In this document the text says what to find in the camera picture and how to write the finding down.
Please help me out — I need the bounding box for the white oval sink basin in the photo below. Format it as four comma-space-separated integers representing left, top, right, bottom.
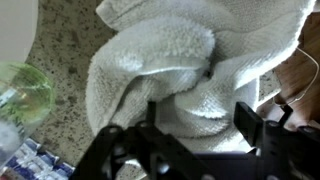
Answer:
0, 0, 39, 63

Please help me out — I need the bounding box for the beige granite topped vanity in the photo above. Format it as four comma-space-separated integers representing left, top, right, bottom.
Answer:
0, 0, 320, 180

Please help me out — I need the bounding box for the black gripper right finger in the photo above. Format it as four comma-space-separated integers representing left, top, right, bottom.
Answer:
233, 101, 320, 180

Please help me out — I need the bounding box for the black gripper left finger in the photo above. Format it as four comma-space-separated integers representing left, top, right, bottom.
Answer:
71, 101, 208, 180

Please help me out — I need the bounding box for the white charger cable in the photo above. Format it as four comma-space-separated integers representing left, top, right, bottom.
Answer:
273, 46, 320, 108

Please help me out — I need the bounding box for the white terry cloth towel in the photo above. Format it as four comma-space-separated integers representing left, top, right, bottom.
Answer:
84, 0, 316, 154

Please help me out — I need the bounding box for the clear green soap pump bottle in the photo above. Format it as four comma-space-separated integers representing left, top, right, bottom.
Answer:
0, 61, 56, 168

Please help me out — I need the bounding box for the blue white sachet strip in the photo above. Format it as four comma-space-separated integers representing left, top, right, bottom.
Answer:
0, 138, 76, 180

